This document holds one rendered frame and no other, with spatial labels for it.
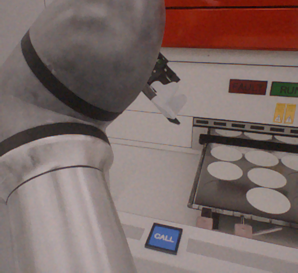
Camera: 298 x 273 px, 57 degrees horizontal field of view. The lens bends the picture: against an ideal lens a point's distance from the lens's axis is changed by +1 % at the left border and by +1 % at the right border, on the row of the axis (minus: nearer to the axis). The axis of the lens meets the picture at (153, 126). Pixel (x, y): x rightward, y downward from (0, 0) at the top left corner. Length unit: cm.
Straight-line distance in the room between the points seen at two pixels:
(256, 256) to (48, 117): 41
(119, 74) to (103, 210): 11
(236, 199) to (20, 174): 57
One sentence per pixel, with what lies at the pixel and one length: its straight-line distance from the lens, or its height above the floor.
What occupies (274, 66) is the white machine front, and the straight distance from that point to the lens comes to 95.
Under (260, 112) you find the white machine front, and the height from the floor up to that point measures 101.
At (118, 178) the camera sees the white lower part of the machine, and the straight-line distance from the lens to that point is 123.
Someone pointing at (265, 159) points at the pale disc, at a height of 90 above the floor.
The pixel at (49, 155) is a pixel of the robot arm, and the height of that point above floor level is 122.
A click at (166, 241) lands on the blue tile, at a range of 51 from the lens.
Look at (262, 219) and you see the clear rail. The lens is 69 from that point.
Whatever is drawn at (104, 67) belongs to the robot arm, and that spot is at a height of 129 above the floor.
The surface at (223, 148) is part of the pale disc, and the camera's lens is 95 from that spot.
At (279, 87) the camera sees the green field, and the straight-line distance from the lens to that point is 96.
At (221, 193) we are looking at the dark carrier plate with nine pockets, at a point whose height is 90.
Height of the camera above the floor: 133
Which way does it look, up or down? 23 degrees down
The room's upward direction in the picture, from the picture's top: straight up
